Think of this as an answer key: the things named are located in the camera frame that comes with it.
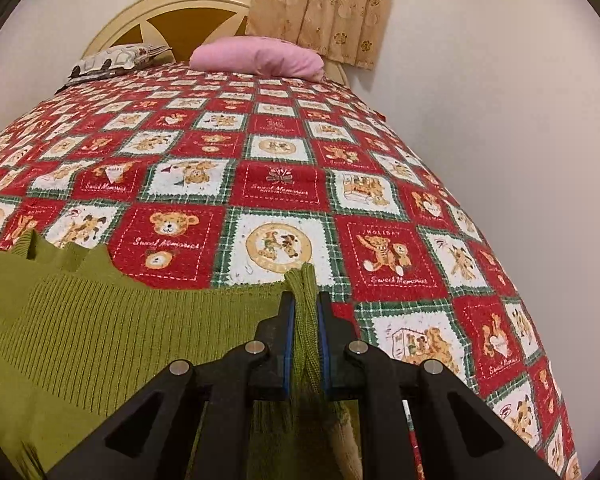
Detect red checkered bear bedspread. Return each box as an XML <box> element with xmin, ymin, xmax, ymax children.
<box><xmin>0</xmin><ymin>65</ymin><xmax>581</xmax><ymax>479</ymax></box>

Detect white black patterned pillow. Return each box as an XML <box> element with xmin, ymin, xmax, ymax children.
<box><xmin>57</xmin><ymin>42</ymin><xmax>174</xmax><ymax>93</ymax></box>

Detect green orange cream knit sweater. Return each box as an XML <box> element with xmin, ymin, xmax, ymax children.
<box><xmin>0</xmin><ymin>231</ymin><xmax>362</xmax><ymax>479</ymax></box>

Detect pink pillow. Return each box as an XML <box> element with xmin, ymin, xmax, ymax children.
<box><xmin>188</xmin><ymin>36</ymin><xmax>325</xmax><ymax>82</ymax></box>

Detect cream round wooden headboard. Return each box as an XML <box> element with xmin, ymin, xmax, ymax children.
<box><xmin>82</xmin><ymin>0</ymin><xmax>350</xmax><ymax>86</ymax></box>

